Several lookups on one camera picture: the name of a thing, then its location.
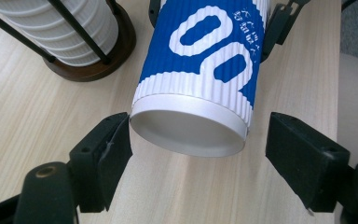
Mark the beige round stool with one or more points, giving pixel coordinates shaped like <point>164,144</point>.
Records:
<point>357,109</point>

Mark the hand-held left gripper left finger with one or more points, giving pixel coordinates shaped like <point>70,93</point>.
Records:
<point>99,165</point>

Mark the wooden lid holder, black rods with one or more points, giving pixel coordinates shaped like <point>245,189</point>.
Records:
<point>105,70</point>

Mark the blue and white paper cup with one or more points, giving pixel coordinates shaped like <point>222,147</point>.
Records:
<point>174,62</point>

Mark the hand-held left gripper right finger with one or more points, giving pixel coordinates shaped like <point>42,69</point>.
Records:
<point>307,161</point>

